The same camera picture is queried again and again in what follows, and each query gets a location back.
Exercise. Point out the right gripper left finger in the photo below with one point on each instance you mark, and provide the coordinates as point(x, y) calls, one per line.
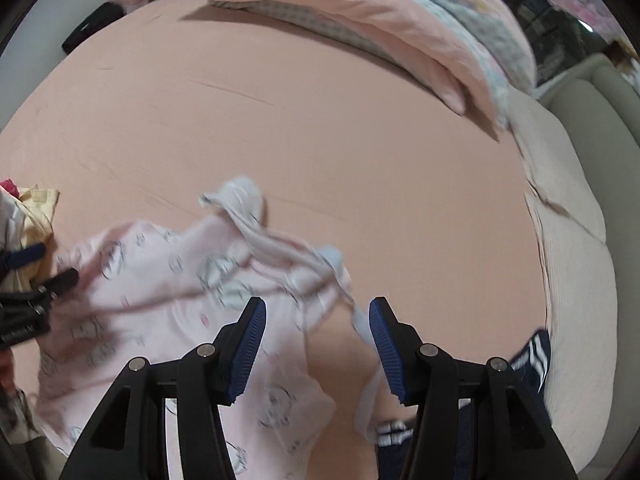
point(209, 377)

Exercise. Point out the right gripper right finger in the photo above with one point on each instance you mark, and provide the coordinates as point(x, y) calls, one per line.
point(424, 377)

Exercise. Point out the pink cartoon print pajama pants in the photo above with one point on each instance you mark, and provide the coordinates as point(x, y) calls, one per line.
point(147, 291)

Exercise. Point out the navy blue striped garment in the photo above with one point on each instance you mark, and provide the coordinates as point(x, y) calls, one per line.
point(475, 421)

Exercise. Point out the cream yellow folded garment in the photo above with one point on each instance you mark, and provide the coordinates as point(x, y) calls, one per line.
point(26, 229)

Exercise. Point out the beige waffle blanket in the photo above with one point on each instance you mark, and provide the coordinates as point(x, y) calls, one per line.
point(579, 280)

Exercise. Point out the pink bed sheet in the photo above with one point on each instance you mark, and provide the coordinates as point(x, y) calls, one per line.
point(426, 206)

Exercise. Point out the grey green padded headboard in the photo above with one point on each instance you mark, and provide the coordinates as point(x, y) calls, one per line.
point(600, 112)

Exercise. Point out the pink folded quilt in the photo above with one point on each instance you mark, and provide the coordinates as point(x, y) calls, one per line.
point(464, 51)

